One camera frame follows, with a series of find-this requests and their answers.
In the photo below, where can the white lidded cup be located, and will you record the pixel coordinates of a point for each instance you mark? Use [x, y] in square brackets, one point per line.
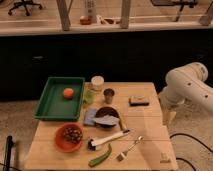
[97, 83]

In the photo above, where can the dark brown bowl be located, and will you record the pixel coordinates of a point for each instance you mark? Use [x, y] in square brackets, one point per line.
[106, 111]

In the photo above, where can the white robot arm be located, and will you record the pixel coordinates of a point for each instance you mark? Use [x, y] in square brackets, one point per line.
[185, 83]

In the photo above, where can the white bottle on shelf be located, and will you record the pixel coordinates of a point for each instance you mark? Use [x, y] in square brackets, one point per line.
[90, 10]

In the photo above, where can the brown block eraser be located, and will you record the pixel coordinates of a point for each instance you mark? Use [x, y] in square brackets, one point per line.
[138, 101]

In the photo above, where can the green translucent cup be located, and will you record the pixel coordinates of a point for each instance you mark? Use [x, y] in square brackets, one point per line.
[88, 97]

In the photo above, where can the silver fork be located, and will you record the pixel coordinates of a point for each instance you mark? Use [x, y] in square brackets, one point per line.
[124, 153]

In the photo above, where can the black stand post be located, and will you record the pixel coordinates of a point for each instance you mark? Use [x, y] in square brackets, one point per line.
[7, 156]

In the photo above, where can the blue sponge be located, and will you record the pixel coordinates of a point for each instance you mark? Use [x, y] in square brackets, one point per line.
[89, 117]

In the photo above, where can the black office chair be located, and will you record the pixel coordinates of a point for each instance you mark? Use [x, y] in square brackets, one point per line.
[25, 4]

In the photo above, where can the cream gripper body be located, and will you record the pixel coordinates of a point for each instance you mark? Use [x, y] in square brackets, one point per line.
[168, 116]

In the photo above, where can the red bowl on shelf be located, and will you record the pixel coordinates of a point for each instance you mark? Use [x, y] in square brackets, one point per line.
[85, 21]

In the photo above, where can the green chili pepper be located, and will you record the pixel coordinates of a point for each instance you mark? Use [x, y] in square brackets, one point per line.
[98, 160]

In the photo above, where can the white handled brush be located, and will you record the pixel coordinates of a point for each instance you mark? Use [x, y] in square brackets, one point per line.
[93, 144]

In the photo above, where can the orange bowl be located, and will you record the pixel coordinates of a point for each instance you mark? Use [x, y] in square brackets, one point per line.
[63, 145]

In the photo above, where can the grey cloth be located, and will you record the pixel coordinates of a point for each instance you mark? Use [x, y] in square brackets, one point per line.
[106, 120]

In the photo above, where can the wooden spoon handle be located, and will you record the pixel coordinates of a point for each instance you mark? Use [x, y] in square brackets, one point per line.
[122, 122]

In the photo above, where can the orange ball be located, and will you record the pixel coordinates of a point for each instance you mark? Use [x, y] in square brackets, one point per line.
[68, 93]

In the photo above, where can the green plastic tray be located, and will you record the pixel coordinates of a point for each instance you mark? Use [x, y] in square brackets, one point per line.
[53, 106]

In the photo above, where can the small metal cup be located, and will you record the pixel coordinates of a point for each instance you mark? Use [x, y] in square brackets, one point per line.
[108, 95]

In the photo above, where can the dark grapes bunch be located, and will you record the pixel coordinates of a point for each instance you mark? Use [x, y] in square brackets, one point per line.
[72, 135]

